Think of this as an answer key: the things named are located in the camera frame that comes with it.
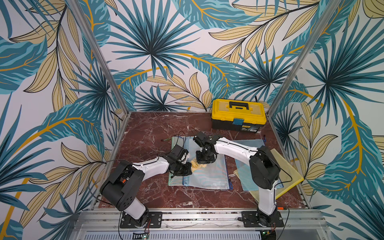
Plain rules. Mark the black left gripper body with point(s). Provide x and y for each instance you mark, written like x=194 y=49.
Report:
x=182 y=169

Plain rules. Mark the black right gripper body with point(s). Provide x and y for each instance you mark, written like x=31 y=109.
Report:
x=205 y=157

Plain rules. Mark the cream wiping cloth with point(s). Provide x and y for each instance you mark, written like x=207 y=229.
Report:
x=196 y=165

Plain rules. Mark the white blue-edged mesh document bag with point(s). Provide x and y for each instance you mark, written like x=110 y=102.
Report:
x=210 y=174

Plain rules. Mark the light blue mesh document bag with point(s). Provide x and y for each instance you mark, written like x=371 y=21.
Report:
x=210 y=186

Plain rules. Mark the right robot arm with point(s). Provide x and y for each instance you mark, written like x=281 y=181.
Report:
x=264 y=168

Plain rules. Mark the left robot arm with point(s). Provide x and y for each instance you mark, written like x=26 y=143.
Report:
x=122 y=185

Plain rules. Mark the green-edged mesh document bag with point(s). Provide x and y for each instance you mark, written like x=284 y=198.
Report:
x=177 y=180

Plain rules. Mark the yellow black toolbox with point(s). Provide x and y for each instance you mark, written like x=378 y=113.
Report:
x=232 y=115

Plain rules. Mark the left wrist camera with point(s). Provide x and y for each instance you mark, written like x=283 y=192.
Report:
x=178 y=153

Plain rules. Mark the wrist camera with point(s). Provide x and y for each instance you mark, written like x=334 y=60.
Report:
x=178 y=153
x=202 y=140

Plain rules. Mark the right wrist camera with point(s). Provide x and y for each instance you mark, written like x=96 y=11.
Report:
x=202 y=140

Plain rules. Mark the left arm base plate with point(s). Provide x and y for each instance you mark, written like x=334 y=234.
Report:
x=147 y=219

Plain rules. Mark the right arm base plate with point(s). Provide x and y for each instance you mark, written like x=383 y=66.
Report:
x=255 y=219

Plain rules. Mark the aluminium front rail frame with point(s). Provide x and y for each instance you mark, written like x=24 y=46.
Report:
x=200 y=224

